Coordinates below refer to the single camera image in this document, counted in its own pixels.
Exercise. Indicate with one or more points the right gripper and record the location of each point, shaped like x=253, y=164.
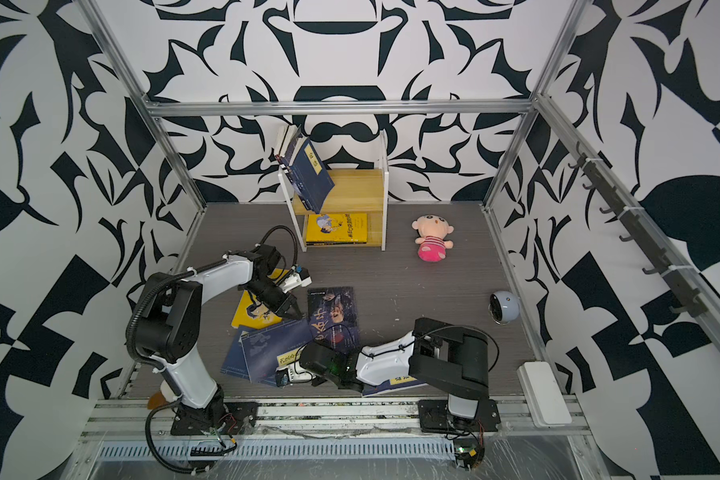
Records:
x=302, y=350

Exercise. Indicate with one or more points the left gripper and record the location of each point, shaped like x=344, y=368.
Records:
x=283, y=310

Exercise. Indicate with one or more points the navy book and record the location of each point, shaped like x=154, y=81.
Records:
x=234, y=363
x=310, y=177
x=267, y=349
x=395, y=384

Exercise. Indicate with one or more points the yellow cartoon book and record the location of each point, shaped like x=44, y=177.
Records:
x=251, y=313
x=337, y=229

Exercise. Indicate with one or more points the purple book orange calligraphy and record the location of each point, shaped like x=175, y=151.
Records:
x=292, y=148

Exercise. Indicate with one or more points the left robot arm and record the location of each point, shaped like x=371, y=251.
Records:
x=163, y=333

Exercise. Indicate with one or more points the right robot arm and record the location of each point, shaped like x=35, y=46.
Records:
x=454, y=359

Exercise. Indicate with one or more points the purple book lower centre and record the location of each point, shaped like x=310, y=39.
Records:
x=333, y=317

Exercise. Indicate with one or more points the wooden white-framed bookshelf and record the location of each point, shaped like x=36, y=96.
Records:
x=354, y=191

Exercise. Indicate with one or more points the brown white plush toy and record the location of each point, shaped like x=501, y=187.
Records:
x=156, y=400

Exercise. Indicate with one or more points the pink plush doll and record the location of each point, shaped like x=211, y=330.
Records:
x=432, y=231

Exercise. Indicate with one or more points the white round speaker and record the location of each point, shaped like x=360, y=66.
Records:
x=504, y=307

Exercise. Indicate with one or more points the white box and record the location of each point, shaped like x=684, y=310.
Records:
x=543, y=395

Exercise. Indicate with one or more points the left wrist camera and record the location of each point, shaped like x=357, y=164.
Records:
x=296, y=277

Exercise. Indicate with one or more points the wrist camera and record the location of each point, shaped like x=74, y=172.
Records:
x=291, y=375
x=296, y=277

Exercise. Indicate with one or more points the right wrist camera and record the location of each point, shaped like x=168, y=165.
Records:
x=291, y=375

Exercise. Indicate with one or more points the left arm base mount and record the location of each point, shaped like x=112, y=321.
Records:
x=230, y=418

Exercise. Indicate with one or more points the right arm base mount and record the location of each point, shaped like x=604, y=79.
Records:
x=456, y=415

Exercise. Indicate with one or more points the white slotted cable duct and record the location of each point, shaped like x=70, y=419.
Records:
x=258, y=449

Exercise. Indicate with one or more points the grey hook rail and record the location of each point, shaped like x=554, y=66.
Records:
x=643, y=232

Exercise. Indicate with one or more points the aluminium frame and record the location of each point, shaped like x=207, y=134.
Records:
x=539, y=105

